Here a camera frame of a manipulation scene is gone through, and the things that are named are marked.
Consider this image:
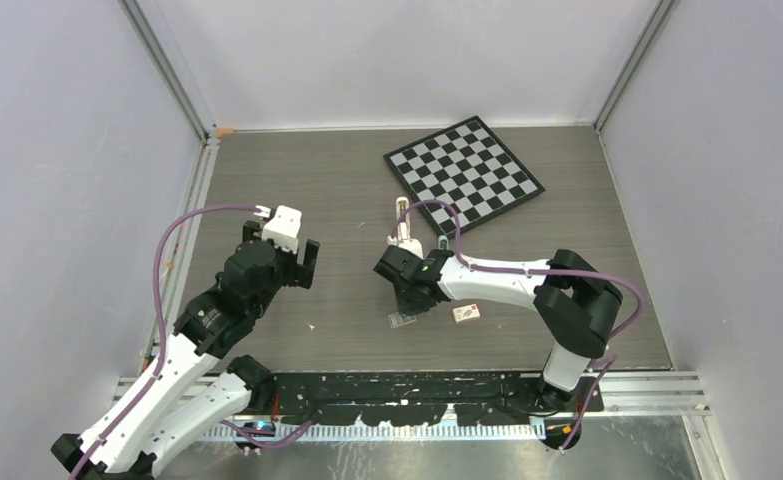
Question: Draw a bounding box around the white stapler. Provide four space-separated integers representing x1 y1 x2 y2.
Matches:
386 196 424 260

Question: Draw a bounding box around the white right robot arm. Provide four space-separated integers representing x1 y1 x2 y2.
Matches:
374 246 623 411

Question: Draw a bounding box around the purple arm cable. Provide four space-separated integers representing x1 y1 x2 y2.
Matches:
66 203 270 480
400 198 647 372

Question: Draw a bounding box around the white playing card box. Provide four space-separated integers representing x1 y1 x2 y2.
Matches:
452 304 481 324

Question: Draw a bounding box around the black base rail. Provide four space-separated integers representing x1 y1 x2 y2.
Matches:
242 371 604 427

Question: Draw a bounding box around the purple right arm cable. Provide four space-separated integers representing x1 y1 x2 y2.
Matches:
400 198 647 372

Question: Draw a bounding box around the black white chessboard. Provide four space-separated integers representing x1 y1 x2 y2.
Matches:
383 116 545 238

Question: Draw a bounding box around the grey staple box tray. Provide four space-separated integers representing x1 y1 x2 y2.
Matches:
388 312 417 329

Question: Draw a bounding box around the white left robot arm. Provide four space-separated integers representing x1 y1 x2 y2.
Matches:
51 206 319 479

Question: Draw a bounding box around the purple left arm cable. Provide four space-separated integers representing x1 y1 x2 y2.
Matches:
66 203 270 480

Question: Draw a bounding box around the small blue grey stapler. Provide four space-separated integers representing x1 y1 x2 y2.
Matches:
437 235 451 251

